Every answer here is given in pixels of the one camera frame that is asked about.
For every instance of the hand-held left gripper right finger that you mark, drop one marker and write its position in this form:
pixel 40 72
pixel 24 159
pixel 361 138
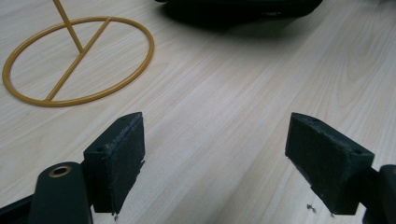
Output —
pixel 330 168

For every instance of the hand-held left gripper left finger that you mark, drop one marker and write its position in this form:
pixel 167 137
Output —
pixel 118 168

